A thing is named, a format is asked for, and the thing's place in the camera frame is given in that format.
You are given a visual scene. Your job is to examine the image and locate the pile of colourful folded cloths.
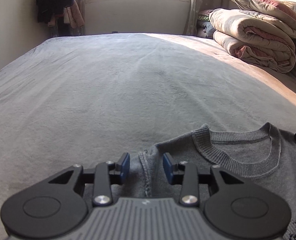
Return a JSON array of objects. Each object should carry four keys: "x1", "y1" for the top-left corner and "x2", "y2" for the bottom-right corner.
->
[{"x1": 197, "y1": 9, "x2": 217, "y2": 40}]

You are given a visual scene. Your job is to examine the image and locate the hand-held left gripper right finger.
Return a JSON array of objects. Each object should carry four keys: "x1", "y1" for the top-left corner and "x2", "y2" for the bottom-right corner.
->
[{"x1": 162, "y1": 152, "x2": 248, "y2": 207}]

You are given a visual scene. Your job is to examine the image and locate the maroon and beige pillow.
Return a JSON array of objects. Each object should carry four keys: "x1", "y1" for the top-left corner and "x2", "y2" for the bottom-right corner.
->
[{"x1": 225, "y1": 0, "x2": 296, "y2": 34}]

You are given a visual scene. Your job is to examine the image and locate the folded beige and pink quilt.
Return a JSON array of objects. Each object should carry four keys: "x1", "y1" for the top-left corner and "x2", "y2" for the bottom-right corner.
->
[{"x1": 209, "y1": 8, "x2": 296, "y2": 73}]

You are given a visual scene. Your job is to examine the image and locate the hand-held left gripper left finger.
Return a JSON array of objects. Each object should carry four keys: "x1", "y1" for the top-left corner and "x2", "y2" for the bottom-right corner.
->
[{"x1": 47, "y1": 152, "x2": 131, "y2": 207}]

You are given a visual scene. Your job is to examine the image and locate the grey knitted sweater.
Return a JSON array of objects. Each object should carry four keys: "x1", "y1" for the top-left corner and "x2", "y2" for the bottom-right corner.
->
[{"x1": 84, "y1": 122, "x2": 296, "y2": 240}]

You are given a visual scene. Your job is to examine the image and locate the hanging pink clothes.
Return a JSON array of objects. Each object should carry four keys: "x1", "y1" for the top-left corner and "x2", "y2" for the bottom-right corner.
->
[{"x1": 48, "y1": 0, "x2": 85, "y2": 29}]

